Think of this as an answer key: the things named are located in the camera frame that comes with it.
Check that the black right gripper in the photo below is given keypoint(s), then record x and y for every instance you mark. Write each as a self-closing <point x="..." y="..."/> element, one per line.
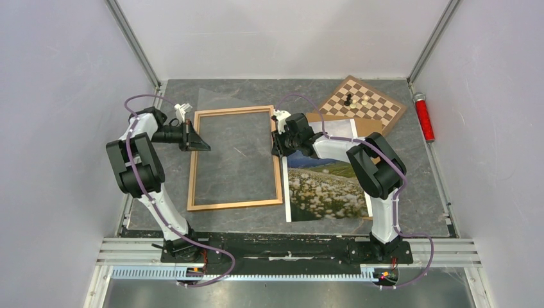
<point x="279" y="149"/>

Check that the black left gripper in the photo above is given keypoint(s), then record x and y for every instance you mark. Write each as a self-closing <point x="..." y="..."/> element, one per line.
<point x="190" y="139"/>

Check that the clear acrylic sheet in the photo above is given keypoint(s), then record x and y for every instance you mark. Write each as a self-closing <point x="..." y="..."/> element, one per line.
<point x="239" y="167"/>

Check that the wooden picture frame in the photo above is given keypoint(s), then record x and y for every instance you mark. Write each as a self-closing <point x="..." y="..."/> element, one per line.
<point x="192" y="172"/>

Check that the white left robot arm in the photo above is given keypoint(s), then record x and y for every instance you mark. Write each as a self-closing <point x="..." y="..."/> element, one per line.
<point x="139" y="172"/>

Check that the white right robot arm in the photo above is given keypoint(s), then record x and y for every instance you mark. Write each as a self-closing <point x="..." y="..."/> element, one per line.
<point x="378" y="169"/>

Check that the landscape photo print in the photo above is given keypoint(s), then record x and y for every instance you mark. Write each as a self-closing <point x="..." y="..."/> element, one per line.
<point x="320" y="189"/>

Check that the black chess piece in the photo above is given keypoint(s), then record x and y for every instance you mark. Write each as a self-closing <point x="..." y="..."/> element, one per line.
<point x="348" y="100"/>

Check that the wooden chessboard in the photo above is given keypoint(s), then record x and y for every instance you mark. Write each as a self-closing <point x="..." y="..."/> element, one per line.
<point x="380" y="107"/>

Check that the brown backing board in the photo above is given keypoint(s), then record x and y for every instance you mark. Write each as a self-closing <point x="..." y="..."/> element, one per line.
<point x="340" y="126"/>

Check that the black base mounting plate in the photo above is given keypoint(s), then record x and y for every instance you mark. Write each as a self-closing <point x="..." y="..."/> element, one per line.
<point x="217" y="261"/>

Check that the red cylinder tool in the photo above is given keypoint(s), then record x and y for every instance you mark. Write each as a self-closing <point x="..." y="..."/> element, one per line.
<point x="423" y="116"/>

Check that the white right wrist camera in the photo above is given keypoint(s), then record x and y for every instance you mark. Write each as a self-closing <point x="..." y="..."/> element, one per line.
<point x="280" y="117"/>

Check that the white toothed cable rail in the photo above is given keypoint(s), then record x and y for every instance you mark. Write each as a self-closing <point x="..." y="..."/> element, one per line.
<point x="179" y="273"/>

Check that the left corner aluminium post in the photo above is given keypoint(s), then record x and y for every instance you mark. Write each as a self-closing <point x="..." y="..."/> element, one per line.
<point x="129" y="34"/>

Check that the corner aluminium post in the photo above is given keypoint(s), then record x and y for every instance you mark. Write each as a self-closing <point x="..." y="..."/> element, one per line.
<point x="433" y="40"/>
<point x="129" y="34"/>

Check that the aluminium table edge rail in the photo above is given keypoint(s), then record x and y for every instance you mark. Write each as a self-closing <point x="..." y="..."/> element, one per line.
<point x="439" y="253"/>

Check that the right corner aluminium post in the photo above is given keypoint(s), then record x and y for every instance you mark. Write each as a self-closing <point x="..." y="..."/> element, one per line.
<point x="433" y="40"/>

